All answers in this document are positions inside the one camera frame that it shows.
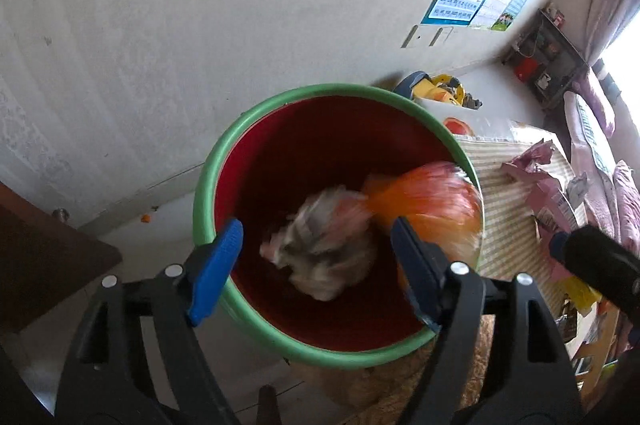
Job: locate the pink bedding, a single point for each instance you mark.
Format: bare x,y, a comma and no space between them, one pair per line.
585,145

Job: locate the dark wooden furniture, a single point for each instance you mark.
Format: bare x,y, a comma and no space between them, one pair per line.
45,265

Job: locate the yellow wrapper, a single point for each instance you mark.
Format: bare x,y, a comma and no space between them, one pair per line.
580,295

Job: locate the white wall socket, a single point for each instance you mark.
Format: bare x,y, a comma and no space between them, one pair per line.
440,36
410,36

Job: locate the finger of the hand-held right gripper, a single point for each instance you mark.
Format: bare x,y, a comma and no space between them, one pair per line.
600,260

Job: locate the striped table mat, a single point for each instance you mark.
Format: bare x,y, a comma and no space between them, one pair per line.
505,205

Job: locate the brown fuzzy blanket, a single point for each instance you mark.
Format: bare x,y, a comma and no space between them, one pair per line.
360,380

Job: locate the red bin with green rim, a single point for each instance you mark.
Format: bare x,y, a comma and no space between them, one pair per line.
320,140

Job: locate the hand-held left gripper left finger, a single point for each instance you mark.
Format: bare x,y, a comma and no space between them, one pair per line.
212,270

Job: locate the white box with fruit print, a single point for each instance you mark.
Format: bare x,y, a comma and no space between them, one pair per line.
480,122

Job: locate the red container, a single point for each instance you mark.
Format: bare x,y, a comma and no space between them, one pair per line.
526,68

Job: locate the small white container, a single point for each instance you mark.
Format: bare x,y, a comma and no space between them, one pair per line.
544,80

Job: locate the dark shelf unit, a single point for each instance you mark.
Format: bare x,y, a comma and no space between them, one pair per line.
560,65

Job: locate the grey crumpled wrapper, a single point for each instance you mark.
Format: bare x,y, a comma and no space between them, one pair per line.
577,190

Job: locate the yellow toy vehicle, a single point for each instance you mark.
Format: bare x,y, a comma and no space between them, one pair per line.
440,92

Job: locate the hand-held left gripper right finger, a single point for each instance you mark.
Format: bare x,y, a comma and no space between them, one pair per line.
412,265

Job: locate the orange plastic bag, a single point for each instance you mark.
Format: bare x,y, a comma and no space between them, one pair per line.
430,195

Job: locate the white crumpled carton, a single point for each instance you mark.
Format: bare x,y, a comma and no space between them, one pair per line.
555,210

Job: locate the metal knob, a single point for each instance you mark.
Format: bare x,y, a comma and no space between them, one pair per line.
61,215

